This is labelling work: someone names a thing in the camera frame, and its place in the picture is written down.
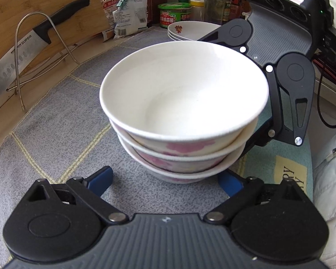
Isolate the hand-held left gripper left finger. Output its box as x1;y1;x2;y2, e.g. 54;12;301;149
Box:
26;166;129;226

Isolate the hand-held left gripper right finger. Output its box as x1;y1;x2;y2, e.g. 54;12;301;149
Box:
204;171;309;226

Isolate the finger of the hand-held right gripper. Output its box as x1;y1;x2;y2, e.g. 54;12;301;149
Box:
197;26;247;54
237;65;314;159

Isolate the white pink floral bowl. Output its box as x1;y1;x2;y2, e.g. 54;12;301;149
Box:
99;41;270;153
109;116;259;171
118;134;245;184

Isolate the clear glass bottle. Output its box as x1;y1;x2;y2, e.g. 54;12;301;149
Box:
205;0;226;26

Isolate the yellow lid spice jar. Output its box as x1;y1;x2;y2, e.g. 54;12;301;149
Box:
190;0;206;22

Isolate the green lid sauce jar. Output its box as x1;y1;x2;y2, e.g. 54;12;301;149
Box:
157;2;192;29

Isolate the dark bottle with red label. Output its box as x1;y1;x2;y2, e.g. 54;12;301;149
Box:
231;0;243;20

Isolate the gray plaid cloth mat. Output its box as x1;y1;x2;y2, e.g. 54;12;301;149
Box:
0;28;314;258

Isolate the white bag with blue print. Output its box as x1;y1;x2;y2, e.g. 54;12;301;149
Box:
112;0;152;40

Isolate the person's white jacket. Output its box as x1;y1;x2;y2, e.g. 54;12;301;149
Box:
312;127;336;269

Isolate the white bag with red print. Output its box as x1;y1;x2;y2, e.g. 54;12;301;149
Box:
102;0;121;42

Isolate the black cable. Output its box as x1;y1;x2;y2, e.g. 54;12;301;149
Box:
316;49;336;128

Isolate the metal wire rack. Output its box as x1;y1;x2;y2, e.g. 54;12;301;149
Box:
6;12;80;112

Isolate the black handled kitchen knife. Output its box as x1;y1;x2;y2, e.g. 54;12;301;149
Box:
0;0;90;105

